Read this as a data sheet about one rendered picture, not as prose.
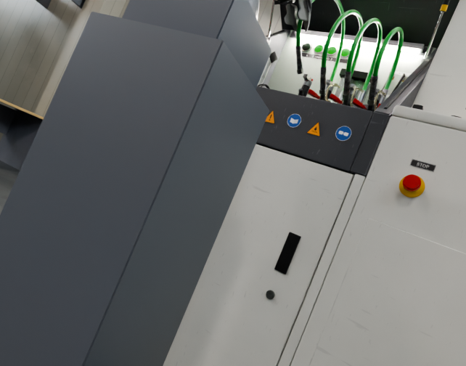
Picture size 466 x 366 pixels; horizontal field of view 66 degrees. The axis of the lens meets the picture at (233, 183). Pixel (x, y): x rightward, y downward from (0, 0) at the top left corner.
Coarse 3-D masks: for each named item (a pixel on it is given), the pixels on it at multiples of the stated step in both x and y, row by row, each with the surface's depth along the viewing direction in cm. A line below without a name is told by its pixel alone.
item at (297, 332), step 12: (360, 180) 85; (348, 192) 86; (348, 204) 85; (348, 216) 85; (336, 228) 85; (336, 240) 85; (324, 252) 85; (324, 264) 85; (324, 276) 84; (312, 288) 85; (312, 300) 84; (300, 312) 85; (300, 324) 84; (300, 336) 83; (288, 348) 84; (288, 360) 83
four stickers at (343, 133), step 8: (272, 112) 100; (272, 120) 99; (288, 120) 97; (296, 120) 96; (312, 120) 94; (296, 128) 96; (312, 128) 94; (320, 128) 93; (344, 128) 90; (352, 128) 89; (320, 136) 92; (336, 136) 90; (344, 136) 90
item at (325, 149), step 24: (264, 96) 102; (288, 96) 99; (336, 120) 91; (360, 120) 89; (264, 144) 99; (288, 144) 96; (312, 144) 93; (336, 144) 90; (360, 144) 88; (336, 168) 90
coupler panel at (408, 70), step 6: (390, 66) 143; (402, 66) 141; (408, 66) 140; (396, 72) 141; (402, 72) 140; (408, 72) 139; (396, 78) 141; (384, 84) 142; (396, 84) 140; (390, 90) 141
